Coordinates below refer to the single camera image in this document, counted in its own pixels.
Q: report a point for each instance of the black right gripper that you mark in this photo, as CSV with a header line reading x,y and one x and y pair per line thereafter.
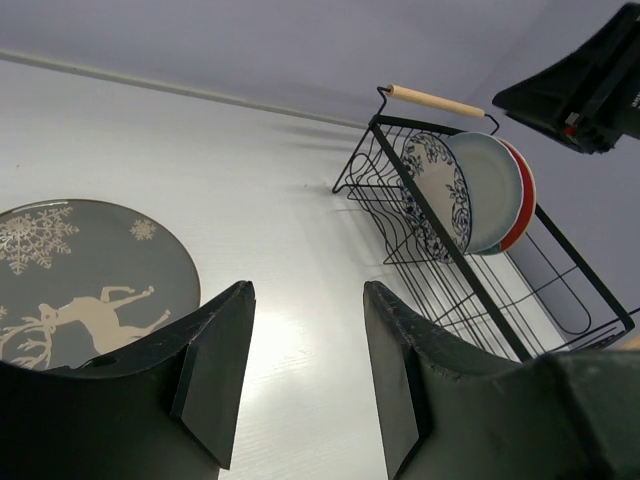
x,y
590,99

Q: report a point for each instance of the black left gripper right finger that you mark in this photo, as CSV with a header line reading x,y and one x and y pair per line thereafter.
x,y
449,410

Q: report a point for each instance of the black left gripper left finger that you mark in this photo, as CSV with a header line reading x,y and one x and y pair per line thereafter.
x,y
163,407

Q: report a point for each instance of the blue floral plate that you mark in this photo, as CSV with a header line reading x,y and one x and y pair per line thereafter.
x,y
438,176

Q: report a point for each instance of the black wire dish rack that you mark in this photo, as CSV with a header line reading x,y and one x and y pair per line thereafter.
x,y
531,294

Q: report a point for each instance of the grey reindeer plate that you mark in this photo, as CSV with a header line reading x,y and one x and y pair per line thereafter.
x,y
83,278

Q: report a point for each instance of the white blue-rimmed bowl plate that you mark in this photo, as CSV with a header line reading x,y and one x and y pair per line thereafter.
x,y
495,187

